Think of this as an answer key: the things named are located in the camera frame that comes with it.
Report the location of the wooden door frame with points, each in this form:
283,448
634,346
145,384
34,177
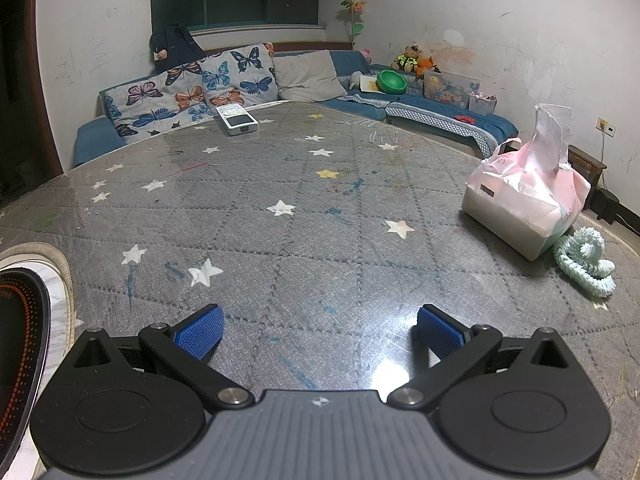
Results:
47,110

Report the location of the grey pillow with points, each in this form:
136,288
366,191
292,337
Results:
307,77

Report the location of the wall socket with yellow mark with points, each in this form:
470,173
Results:
606,126

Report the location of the tissue pack in pink bag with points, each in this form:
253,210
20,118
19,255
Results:
515,200

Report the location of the dark bag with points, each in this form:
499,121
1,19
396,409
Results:
175,42

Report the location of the teddy bear in yellow vest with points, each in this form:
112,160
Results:
407,60

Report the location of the grey quilted star-patterned desktop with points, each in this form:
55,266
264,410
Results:
325,240

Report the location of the white handheld device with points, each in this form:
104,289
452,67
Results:
237,121

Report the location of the green plastic bowl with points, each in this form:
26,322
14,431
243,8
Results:
391,82

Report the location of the round black induction cooker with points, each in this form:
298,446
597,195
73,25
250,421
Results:
20,335

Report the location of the blue dotted sofa throw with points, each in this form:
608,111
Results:
440,122

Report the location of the paper drawing sheet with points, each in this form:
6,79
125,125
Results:
370,85

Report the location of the clear cartoon storage box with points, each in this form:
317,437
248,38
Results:
450,90

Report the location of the pink plush toy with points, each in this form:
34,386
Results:
367,55

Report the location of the white plush toy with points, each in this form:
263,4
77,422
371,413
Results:
355,81

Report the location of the butterfly print cushion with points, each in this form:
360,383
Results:
240,75
150,100

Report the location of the small red object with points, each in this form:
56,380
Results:
465,119

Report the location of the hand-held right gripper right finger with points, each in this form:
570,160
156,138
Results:
437,332

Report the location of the dark wooden stool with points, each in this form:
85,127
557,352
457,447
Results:
587,160

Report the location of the flower pinwheel toy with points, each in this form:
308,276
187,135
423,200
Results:
355,5

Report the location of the mint green knitted toy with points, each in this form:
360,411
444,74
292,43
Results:
582,260

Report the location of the orange plush toy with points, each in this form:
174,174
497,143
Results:
427,65

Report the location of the small clear box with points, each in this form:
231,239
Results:
482,105

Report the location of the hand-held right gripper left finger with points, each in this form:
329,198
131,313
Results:
200,332

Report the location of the blue sofa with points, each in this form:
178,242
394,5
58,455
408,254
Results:
95,140

